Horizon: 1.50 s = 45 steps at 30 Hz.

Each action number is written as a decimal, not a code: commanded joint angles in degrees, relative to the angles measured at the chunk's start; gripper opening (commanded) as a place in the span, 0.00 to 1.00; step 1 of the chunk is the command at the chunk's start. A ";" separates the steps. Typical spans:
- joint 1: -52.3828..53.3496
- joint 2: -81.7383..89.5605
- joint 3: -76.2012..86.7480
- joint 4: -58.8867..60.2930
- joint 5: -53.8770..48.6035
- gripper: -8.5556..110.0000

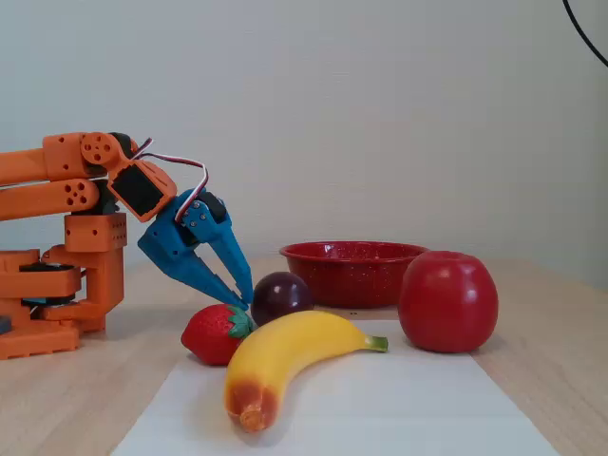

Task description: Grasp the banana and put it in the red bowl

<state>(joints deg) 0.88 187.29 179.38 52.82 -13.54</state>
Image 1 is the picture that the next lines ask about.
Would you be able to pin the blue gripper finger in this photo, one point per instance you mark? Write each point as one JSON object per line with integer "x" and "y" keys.
{"x": 199, "y": 275}
{"x": 233, "y": 256}

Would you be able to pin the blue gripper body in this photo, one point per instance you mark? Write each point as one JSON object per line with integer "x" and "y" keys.
{"x": 172, "y": 236}

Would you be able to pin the yellow toy banana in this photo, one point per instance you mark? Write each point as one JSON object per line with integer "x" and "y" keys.
{"x": 285, "y": 347}

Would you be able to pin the orange robot base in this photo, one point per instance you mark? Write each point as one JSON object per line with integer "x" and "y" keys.
{"x": 100, "y": 285}

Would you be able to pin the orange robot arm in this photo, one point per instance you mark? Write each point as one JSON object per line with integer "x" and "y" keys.
{"x": 28, "y": 166}

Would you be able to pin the red speckled bowl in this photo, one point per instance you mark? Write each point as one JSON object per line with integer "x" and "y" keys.
{"x": 351, "y": 280}

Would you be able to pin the red toy strawberry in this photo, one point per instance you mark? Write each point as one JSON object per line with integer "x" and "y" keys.
{"x": 209, "y": 335}

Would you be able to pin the purple toy plum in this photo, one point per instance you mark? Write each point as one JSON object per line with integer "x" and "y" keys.
{"x": 280, "y": 297}

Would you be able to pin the white paper sheet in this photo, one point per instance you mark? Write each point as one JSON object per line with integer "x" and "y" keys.
{"x": 380, "y": 404}

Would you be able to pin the red toy apple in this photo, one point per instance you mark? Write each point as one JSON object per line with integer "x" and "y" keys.
{"x": 446, "y": 304}

